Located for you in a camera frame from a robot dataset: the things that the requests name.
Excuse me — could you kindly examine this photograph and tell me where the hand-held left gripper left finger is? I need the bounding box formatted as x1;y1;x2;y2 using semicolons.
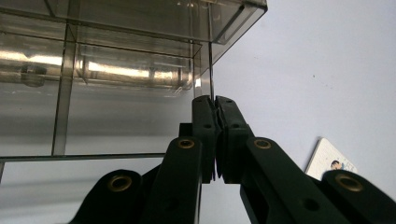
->
178;94;219;185

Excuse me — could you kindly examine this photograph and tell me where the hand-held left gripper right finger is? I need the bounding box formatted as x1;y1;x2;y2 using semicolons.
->
214;95;255;185

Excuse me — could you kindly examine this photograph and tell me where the white picture card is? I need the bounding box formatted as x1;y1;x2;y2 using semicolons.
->
304;137;359;181

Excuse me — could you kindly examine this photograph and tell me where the smoky transparent drawer box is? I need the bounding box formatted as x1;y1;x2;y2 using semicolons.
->
0;0;269;162

